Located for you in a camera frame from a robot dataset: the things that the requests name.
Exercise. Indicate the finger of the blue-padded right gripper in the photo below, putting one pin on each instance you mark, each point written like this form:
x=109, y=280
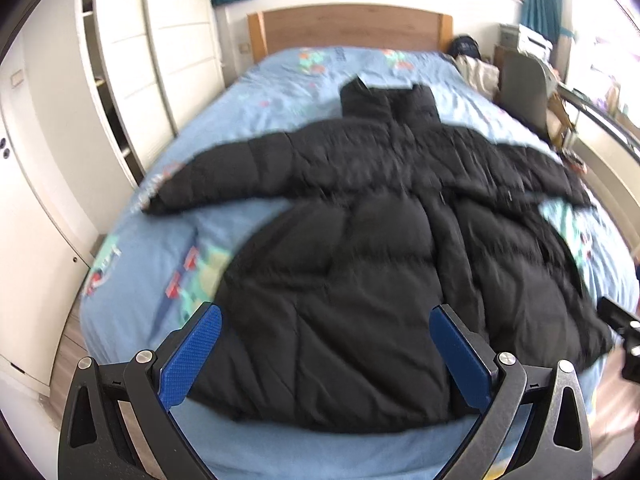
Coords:
x=615, y=317

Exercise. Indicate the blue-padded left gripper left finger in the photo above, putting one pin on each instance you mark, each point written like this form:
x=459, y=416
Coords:
x=95, y=442

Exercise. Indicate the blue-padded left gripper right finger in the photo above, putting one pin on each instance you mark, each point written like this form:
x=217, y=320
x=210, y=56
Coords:
x=555, y=440

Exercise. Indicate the black puffer coat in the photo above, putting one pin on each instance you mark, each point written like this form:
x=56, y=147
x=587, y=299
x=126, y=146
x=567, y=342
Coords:
x=326, y=307

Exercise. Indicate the blue monster-print bed cover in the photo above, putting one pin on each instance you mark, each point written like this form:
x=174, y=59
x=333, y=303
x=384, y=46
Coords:
x=152, y=273

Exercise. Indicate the long desk by window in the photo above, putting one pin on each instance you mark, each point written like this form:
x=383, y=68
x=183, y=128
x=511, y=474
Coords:
x=611, y=155

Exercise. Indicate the grey desk chair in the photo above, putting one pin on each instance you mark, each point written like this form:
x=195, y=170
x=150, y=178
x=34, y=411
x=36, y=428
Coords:
x=526, y=85

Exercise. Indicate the cream cloth pile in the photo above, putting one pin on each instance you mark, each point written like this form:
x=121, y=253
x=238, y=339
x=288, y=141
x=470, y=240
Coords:
x=479, y=75

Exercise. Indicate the white printer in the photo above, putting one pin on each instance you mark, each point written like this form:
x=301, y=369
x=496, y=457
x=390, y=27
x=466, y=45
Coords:
x=521, y=38

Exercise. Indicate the dark blue backpack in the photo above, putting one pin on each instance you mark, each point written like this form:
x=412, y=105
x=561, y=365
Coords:
x=464, y=45

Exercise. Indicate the wooden headboard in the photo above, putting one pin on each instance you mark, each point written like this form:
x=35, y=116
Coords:
x=356, y=25

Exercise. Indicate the white sliding wardrobe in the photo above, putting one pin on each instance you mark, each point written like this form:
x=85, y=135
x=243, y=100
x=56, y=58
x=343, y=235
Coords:
x=92, y=92

